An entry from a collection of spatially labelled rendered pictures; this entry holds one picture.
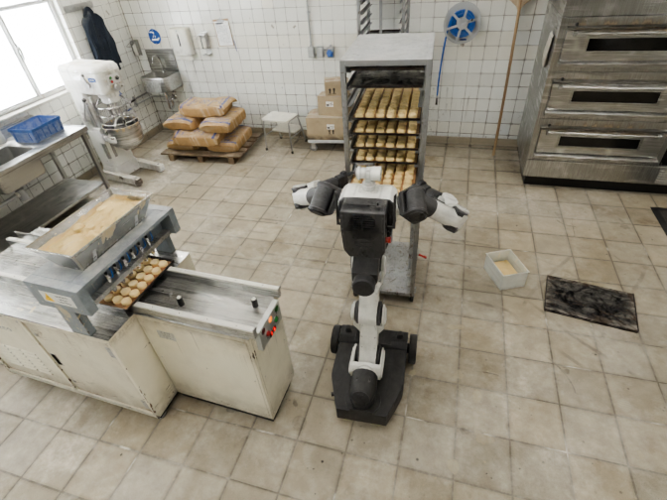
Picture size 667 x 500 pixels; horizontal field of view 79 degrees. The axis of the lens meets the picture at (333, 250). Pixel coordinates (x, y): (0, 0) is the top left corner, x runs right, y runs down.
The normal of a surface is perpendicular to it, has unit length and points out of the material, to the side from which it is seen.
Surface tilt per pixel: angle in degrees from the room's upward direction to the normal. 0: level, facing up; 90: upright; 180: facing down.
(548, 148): 91
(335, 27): 90
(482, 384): 0
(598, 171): 91
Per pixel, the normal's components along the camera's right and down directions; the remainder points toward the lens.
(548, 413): -0.07, -0.78
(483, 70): -0.27, 0.62
